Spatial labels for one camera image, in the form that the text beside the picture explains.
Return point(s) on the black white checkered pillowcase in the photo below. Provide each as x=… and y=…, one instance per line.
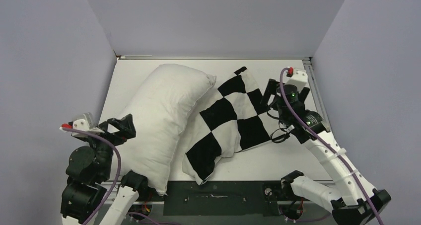
x=231, y=119

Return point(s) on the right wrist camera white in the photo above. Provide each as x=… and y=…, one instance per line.
x=297, y=77

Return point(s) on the white pillow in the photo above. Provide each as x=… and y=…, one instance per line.
x=160, y=108

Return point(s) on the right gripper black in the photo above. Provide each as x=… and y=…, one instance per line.
x=271, y=90

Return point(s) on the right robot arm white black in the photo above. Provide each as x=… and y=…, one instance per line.
x=353, y=200

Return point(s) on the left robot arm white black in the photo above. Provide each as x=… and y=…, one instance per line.
x=90, y=165

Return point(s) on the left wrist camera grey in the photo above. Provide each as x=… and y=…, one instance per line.
x=83, y=122

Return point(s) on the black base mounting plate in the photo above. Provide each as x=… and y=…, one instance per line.
x=219, y=198

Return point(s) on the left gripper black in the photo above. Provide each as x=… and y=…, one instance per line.
x=126, y=129

